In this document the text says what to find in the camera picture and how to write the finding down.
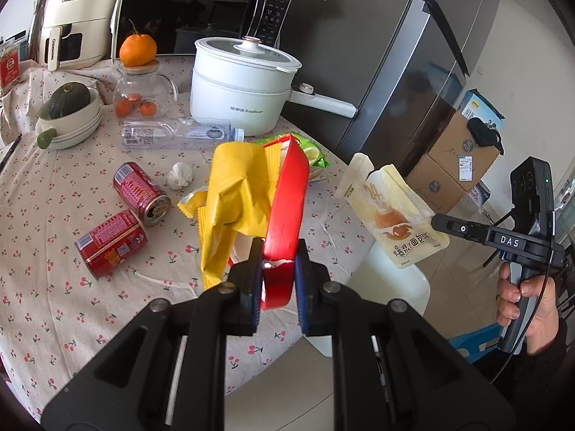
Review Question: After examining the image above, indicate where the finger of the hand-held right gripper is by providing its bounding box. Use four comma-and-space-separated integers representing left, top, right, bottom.
430, 214, 491, 247

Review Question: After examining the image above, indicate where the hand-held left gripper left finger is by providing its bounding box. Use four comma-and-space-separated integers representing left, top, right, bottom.
40, 237, 266, 431

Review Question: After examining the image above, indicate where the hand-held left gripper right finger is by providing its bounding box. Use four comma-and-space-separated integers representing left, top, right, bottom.
294, 239, 514, 431

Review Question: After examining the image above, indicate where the cream bread packet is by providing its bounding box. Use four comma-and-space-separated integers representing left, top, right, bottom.
335, 153, 451, 270

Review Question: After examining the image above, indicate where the white plastic bin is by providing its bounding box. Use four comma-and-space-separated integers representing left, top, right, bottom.
309, 242, 432, 370

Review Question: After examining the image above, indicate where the yellow and red snack wrapper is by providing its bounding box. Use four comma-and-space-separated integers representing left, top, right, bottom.
177, 132, 312, 311

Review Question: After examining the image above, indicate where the green snack packet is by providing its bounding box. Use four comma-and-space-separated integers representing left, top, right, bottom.
254, 134, 331, 181

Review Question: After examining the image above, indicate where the red drink can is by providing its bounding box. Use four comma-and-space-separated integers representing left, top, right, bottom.
74, 209, 149, 281
112, 162, 173, 227

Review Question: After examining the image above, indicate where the person's right forearm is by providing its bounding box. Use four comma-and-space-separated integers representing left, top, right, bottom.
505, 316, 575, 418

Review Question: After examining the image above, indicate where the person's right hand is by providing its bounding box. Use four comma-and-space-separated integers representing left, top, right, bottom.
496, 262, 560, 356

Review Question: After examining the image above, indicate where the small white and blue box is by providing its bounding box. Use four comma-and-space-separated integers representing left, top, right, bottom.
467, 182, 493, 210

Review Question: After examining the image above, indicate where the black metal stand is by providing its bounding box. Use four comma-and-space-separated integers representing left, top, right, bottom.
482, 209, 515, 271

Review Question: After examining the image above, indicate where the cardboard box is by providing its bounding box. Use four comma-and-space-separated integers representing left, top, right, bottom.
427, 110, 502, 195
404, 155, 469, 217

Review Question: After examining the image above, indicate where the black pouch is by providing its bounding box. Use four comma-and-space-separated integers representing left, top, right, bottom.
466, 117, 503, 152

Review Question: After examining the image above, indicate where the blue plastic stool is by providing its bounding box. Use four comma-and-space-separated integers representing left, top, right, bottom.
448, 323, 502, 364

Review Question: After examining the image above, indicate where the white garlic bulb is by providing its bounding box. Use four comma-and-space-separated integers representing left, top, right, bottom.
166, 162, 194, 190

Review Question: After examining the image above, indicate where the blue printed box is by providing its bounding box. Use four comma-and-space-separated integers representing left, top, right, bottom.
458, 90, 506, 132

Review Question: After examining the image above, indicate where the clear plastic bottle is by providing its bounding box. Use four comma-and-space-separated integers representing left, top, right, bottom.
121, 116, 245, 150

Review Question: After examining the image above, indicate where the white electric pot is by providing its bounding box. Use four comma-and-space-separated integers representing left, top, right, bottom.
189, 36, 358, 136

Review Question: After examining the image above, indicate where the grey refrigerator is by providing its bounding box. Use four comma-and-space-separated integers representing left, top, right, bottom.
335, 0, 507, 177

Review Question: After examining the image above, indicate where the cherry print tablecloth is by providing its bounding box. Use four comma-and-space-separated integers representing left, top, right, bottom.
0, 54, 379, 419

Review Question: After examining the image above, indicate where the glass jar with tomatoes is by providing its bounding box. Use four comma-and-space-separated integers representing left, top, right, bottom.
112, 59, 180, 119

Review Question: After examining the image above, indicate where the glass pot lid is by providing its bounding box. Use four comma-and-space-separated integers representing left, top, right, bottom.
194, 36, 302, 73

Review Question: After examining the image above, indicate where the large orange tangerine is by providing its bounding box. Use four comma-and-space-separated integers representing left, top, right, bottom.
119, 20, 158, 67

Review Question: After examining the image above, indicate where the dark green pumpkin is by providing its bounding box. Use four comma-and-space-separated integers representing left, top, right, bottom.
48, 82, 93, 120

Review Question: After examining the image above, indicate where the dark chopstick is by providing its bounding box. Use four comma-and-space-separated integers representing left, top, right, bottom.
0, 134, 23, 172

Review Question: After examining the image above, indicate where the black microwave oven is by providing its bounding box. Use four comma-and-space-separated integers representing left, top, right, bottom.
110, 0, 295, 62

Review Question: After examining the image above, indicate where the cream air fryer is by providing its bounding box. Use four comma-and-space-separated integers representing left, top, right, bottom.
33, 0, 127, 71

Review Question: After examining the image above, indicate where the red packet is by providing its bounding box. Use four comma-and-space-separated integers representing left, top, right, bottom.
0, 38, 23, 96

